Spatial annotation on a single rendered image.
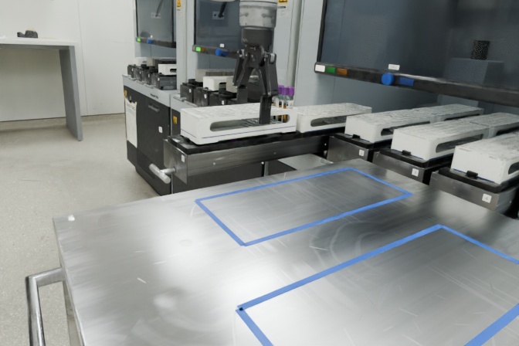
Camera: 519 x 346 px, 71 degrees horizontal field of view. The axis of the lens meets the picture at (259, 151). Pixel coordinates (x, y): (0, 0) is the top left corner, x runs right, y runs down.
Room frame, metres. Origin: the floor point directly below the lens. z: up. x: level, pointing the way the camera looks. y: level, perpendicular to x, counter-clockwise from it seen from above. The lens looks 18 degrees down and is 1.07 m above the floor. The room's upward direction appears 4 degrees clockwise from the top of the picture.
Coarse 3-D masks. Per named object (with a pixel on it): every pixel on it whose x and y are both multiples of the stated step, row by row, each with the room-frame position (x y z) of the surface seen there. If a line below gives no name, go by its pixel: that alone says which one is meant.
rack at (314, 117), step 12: (300, 108) 1.07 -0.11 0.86; (312, 108) 1.09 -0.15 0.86; (324, 108) 1.10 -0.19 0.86; (336, 108) 1.11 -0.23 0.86; (348, 108) 1.12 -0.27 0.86; (360, 108) 1.13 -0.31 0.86; (300, 120) 0.98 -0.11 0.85; (312, 120) 1.13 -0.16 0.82; (324, 120) 1.16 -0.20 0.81; (336, 120) 1.11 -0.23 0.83
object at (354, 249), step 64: (192, 192) 0.53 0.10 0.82; (256, 192) 0.55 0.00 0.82; (320, 192) 0.57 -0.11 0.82; (384, 192) 0.58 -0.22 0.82; (64, 256) 0.34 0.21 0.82; (128, 256) 0.35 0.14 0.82; (192, 256) 0.36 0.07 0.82; (256, 256) 0.37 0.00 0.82; (320, 256) 0.38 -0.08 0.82; (384, 256) 0.39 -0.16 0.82; (448, 256) 0.39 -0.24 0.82; (512, 256) 0.40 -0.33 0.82; (128, 320) 0.26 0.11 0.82; (192, 320) 0.26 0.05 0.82; (256, 320) 0.27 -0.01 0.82; (320, 320) 0.27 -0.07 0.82; (384, 320) 0.28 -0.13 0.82; (448, 320) 0.29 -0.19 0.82; (512, 320) 0.29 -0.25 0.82
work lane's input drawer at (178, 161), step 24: (168, 144) 0.83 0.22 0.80; (192, 144) 0.80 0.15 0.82; (216, 144) 0.81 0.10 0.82; (240, 144) 0.85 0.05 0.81; (264, 144) 0.88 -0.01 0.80; (288, 144) 0.92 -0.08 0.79; (312, 144) 0.98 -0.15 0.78; (168, 168) 0.80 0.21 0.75; (192, 168) 0.76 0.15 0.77; (216, 168) 0.80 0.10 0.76
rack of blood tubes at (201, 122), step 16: (192, 112) 0.84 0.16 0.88; (208, 112) 0.85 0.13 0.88; (224, 112) 0.86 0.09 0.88; (240, 112) 0.87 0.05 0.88; (256, 112) 0.88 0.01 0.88; (272, 112) 0.91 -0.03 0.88; (288, 112) 0.94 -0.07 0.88; (192, 128) 0.81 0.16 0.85; (208, 128) 0.80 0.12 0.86; (224, 128) 0.92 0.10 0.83; (240, 128) 0.86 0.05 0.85; (256, 128) 0.88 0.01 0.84; (272, 128) 0.91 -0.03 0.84; (288, 128) 0.95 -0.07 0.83
